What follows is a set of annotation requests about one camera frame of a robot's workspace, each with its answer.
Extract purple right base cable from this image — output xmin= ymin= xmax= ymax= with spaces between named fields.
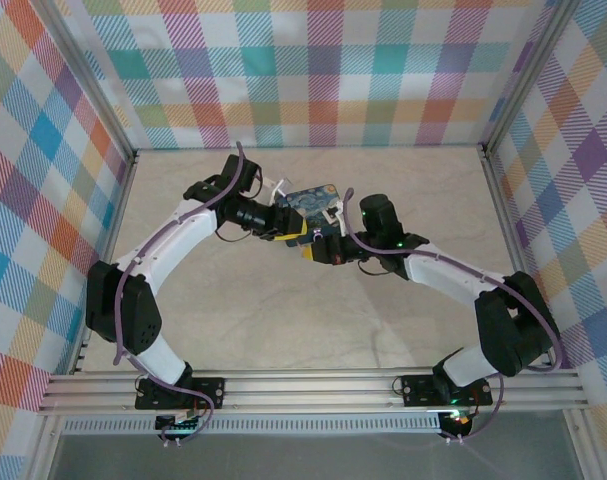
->
xmin=442 ymin=377 xmax=507 ymax=446

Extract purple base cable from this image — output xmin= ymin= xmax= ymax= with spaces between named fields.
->
xmin=141 ymin=382 xmax=217 ymax=447
xmin=442 ymin=377 xmax=507 ymax=446

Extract left controller circuit board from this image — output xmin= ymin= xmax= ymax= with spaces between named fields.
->
xmin=155 ymin=409 xmax=204 ymax=434

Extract right controller circuit board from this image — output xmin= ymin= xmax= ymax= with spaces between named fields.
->
xmin=440 ymin=409 xmax=472 ymax=436

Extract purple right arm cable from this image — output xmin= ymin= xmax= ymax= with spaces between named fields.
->
xmin=341 ymin=187 xmax=564 ymax=372

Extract starry night painted tin box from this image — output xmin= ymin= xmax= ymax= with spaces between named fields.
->
xmin=275 ymin=183 xmax=348 ymax=251

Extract slotted grey cable duct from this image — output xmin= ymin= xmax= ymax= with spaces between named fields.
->
xmin=62 ymin=417 xmax=442 ymax=435

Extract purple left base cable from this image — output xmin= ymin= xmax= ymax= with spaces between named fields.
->
xmin=141 ymin=382 xmax=217 ymax=447

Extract controller circuit board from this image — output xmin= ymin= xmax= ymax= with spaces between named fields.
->
xmin=155 ymin=409 xmax=204 ymax=434
xmin=440 ymin=409 xmax=472 ymax=436

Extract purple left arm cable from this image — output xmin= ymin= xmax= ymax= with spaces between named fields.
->
xmin=112 ymin=141 xmax=249 ymax=366

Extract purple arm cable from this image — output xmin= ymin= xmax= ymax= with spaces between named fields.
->
xmin=112 ymin=141 xmax=249 ymax=366
xmin=341 ymin=187 xmax=564 ymax=372

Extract aluminium mounting rail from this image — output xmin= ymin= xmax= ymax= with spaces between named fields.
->
xmin=37 ymin=372 xmax=592 ymax=416

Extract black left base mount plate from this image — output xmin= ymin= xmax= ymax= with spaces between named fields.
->
xmin=135 ymin=377 xmax=227 ymax=411

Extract aluminium table side rail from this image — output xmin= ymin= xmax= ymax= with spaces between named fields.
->
xmin=68 ymin=149 xmax=140 ymax=376
xmin=479 ymin=144 xmax=583 ymax=372

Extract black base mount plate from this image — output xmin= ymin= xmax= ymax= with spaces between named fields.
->
xmin=401 ymin=373 xmax=494 ymax=407
xmin=135 ymin=377 xmax=227 ymax=411

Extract aluminium frame post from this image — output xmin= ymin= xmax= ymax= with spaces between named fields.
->
xmin=31 ymin=0 xmax=138 ymax=157
xmin=481 ymin=0 xmax=580 ymax=154

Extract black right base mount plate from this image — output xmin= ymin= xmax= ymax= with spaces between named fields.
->
xmin=401 ymin=373 xmax=494 ymax=407

